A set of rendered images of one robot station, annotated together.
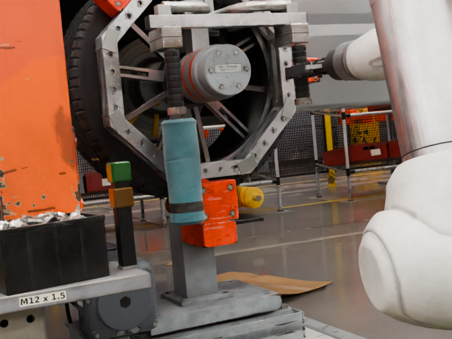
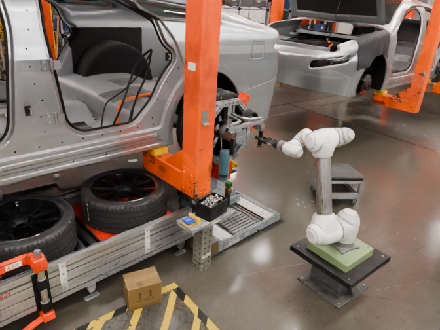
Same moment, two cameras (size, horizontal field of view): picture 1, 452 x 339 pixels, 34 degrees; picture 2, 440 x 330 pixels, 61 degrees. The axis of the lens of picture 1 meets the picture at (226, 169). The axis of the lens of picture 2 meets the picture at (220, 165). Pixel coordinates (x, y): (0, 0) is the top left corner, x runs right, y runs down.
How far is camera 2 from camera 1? 1.82 m
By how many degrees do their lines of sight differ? 29
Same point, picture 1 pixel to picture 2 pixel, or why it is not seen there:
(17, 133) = (200, 171)
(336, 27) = (255, 99)
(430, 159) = (325, 217)
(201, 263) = (213, 181)
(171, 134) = (224, 156)
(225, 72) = (240, 138)
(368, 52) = (291, 151)
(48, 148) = (206, 174)
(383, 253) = (315, 235)
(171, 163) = (222, 164)
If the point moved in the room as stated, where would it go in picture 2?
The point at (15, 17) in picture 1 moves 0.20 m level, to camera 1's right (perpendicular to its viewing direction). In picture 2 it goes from (203, 141) to (230, 139)
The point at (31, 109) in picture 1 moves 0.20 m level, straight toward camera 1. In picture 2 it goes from (203, 165) to (219, 176)
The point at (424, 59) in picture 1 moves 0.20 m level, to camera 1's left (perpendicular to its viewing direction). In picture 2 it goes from (326, 197) to (298, 200)
